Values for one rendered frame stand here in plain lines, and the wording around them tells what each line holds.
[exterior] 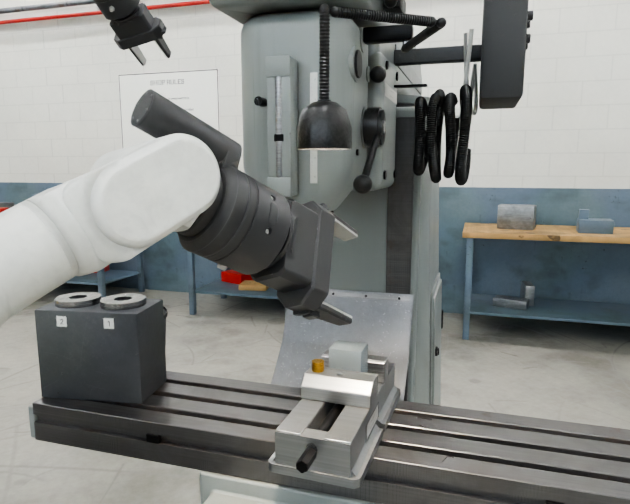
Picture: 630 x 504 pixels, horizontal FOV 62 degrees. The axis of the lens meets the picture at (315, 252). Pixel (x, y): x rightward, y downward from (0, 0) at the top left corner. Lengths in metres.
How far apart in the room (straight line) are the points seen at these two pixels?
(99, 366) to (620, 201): 4.65
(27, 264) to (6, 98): 7.06
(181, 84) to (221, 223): 5.55
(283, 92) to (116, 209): 0.49
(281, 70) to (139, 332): 0.57
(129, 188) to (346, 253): 0.98
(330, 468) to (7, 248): 0.59
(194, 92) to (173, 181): 5.50
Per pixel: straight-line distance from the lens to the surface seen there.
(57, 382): 1.22
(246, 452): 1.02
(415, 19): 0.78
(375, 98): 1.03
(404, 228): 1.29
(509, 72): 1.12
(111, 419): 1.13
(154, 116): 0.46
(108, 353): 1.14
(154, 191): 0.41
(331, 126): 0.67
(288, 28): 0.89
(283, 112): 0.83
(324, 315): 0.57
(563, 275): 5.24
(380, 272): 1.32
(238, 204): 0.46
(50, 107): 6.99
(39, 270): 0.41
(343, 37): 0.89
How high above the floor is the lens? 1.39
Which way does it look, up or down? 9 degrees down
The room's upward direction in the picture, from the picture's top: straight up
